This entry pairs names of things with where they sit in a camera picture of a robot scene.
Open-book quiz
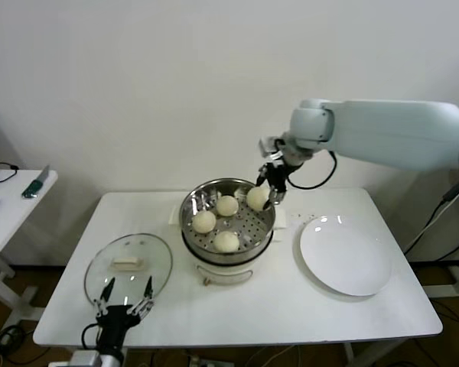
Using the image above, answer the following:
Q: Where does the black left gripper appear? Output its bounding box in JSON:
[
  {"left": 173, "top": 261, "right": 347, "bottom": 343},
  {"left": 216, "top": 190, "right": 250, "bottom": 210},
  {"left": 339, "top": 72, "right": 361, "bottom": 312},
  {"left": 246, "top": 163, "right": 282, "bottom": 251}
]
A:
[{"left": 93, "top": 274, "right": 156, "bottom": 355}]

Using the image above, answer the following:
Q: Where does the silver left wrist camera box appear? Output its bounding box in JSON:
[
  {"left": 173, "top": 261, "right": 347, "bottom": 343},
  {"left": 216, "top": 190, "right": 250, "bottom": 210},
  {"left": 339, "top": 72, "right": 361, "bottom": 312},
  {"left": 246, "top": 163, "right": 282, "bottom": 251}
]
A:
[{"left": 69, "top": 350, "right": 101, "bottom": 367}]

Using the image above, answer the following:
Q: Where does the white side table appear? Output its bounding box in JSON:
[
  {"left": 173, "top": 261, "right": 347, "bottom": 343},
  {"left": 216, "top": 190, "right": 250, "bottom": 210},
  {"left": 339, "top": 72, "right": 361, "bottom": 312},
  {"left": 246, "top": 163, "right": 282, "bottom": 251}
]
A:
[{"left": 0, "top": 169, "right": 59, "bottom": 326}]

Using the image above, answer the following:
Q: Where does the thin black cable loop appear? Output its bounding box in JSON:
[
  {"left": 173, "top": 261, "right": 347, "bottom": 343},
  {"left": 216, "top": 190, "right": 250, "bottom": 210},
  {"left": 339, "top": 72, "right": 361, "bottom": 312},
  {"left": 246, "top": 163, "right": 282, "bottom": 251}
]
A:
[{"left": 0, "top": 162, "right": 19, "bottom": 187}]

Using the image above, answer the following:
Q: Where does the white round plate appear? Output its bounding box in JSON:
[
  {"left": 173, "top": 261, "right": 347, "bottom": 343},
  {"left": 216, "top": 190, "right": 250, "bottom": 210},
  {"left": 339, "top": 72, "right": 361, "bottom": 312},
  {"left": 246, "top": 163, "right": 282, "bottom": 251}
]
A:
[{"left": 299, "top": 215, "right": 393, "bottom": 297}]

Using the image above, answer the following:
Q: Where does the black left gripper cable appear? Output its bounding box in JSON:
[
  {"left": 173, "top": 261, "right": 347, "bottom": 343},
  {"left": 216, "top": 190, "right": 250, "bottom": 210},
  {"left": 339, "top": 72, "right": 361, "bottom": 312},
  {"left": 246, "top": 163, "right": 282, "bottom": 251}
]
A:
[{"left": 80, "top": 323, "right": 100, "bottom": 351}]

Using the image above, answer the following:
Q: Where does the green handled knife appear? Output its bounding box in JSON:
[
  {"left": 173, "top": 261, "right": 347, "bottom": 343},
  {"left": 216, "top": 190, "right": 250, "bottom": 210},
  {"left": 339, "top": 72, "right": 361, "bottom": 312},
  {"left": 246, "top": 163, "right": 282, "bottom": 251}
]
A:
[{"left": 21, "top": 164, "right": 51, "bottom": 200}]

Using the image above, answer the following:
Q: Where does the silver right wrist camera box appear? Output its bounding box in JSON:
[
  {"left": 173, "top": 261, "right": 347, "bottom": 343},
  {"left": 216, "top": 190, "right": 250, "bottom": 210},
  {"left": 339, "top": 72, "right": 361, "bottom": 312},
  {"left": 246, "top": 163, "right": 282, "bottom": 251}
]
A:
[{"left": 257, "top": 135, "right": 282, "bottom": 160}]

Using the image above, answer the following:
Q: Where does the power adapter with cable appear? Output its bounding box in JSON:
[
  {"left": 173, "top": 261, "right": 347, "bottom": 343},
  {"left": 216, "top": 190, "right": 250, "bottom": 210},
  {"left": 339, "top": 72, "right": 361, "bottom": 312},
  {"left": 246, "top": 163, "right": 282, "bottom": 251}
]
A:
[{"left": 401, "top": 174, "right": 459, "bottom": 255}]

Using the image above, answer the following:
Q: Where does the stainless steel steamer basket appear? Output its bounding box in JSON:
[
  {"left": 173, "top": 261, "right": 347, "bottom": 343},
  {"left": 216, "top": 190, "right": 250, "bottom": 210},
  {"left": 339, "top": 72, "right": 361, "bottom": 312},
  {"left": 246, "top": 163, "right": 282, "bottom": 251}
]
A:
[{"left": 168, "top": 177, "right": 288, "bottom": 258}]

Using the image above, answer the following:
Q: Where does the floor cable bundle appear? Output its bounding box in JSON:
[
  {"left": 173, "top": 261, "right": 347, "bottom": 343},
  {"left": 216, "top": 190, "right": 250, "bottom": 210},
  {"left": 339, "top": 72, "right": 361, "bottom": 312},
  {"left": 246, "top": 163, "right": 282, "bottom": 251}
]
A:
[{"left": 0, "top": 324, "right": 39, "bottom": 364}]

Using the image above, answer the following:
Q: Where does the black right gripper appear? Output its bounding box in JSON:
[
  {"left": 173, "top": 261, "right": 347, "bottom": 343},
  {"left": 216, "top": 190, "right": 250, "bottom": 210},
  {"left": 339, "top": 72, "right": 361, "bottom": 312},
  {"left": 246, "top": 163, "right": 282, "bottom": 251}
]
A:
[{"left": 256, "top": 154, "right": 306, "bottom": 211}]

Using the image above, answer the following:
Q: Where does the round glass pot lid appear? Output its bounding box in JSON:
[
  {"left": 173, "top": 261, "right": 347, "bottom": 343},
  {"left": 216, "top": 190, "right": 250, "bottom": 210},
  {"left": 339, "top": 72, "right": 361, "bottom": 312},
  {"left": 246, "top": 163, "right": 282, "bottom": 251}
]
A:
[{"left": 83, "top": 232, "right": 174, "bottom": 311}]

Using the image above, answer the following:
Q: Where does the white steamed baozi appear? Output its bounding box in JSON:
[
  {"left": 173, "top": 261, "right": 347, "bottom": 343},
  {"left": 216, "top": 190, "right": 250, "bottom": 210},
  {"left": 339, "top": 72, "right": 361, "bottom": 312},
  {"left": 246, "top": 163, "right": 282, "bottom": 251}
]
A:
[
  {"left": 216, "top": 194, "right": 239, "bottom": 217},
  {"left": 213, "top": 230, "right": 240, "bottom": 254},
  {"left": 192, "top": 211, "right": 218, "bottom": 235},
  {"left": 246, "top": 186, "right": 272, "bottom": 211}
]

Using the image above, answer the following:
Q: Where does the white power strip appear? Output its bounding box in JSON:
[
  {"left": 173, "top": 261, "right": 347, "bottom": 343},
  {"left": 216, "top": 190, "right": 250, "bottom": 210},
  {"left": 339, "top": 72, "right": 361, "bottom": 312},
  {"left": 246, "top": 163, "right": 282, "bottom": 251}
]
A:
[{"left": 187, "top": 353, "right": 215, "bottom": 367}]

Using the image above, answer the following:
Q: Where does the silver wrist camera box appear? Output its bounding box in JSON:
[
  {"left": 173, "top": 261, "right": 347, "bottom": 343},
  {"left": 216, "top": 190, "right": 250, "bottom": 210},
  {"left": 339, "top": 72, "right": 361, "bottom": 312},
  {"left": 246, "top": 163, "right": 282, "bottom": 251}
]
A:
[
  {"left": 257, "top": 135, "right": 282, "bottom": 160},
  {"left": 69, "top": 350, "right": 101, "bottom": 367}
]

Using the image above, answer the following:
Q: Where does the white electric cooker base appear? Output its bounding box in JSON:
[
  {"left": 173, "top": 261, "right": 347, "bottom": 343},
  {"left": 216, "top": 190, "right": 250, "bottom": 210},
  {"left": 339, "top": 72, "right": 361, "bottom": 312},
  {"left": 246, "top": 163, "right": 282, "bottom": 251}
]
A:
[{"left": 181, "top": 225, "right": 282, "bottom": 287}]

